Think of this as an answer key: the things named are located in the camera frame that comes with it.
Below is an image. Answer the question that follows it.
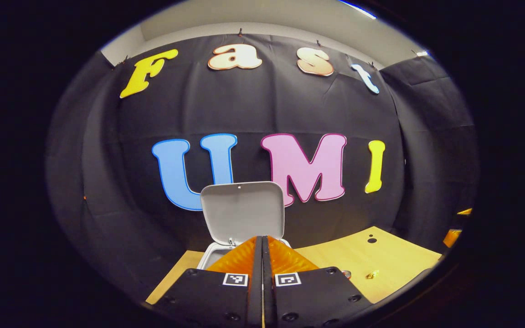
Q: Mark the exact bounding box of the wooden desktop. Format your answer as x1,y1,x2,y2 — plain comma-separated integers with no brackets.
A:
145,226,443,305

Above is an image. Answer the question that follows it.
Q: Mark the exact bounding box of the white desktop garbage bin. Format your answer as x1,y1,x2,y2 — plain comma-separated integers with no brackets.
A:
196,181,293,272

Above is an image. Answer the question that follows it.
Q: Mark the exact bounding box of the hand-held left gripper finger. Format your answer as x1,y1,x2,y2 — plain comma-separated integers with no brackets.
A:
262,236,375,328
146,236,263,328

